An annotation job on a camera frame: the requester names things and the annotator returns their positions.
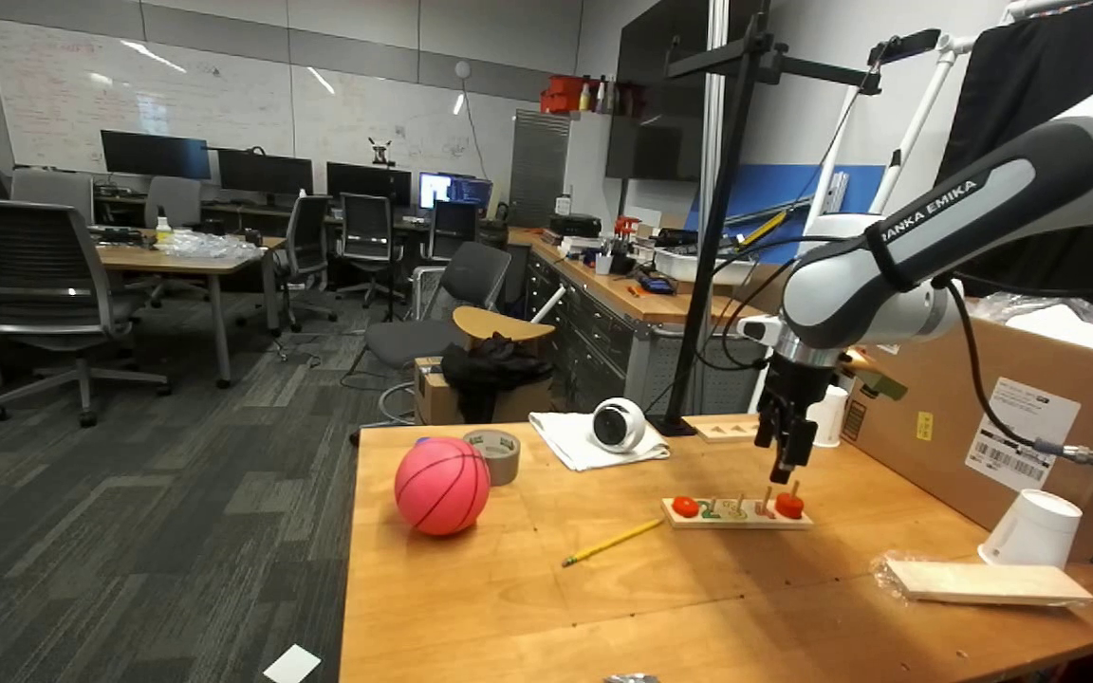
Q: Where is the pink rubber ball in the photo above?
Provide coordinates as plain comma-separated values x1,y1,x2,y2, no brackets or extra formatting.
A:
396,437,489,539

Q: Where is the wooden peg board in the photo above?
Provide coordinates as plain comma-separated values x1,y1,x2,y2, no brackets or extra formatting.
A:
660,496,812,529

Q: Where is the white paper sheet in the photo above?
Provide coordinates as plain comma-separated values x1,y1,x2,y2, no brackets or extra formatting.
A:
529,410,673,470

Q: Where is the grey tape roll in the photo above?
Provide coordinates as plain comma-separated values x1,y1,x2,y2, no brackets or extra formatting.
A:
468,429,520,487

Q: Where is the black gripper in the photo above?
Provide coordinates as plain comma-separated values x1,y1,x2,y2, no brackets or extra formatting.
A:
755,357,834,487

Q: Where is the grey office chair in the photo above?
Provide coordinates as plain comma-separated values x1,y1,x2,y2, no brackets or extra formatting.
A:
0,201,172,424

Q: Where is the wooden round stool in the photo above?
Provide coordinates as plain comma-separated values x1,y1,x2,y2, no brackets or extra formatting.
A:
440,305,553,420

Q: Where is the yellow pencil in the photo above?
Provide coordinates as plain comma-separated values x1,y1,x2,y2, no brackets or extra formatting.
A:
556,518,669,568

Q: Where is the large cardboard box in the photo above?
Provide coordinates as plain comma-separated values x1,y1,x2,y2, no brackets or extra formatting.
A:
847,319,1093,562

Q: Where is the black camera stand pole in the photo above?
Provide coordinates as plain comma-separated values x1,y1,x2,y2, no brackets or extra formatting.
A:
656,17,877,437

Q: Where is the wrist camera orange green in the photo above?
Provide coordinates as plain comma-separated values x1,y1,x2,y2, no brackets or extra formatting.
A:
841,357,906,404

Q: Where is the white paper cup far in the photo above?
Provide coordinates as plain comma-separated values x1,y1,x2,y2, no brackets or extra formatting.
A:
979,489,1080,568

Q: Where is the wooden office desk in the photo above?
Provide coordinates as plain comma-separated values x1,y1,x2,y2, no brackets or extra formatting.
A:
100,239,283,389

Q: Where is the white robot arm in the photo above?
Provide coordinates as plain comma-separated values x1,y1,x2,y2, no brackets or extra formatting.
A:
755,96,1093,487

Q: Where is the white flat wooden board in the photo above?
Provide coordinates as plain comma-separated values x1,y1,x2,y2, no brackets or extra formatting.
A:
882,559,1093,607

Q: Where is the long wooden puzzle board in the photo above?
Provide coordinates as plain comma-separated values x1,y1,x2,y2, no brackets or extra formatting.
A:
684,414,758,439

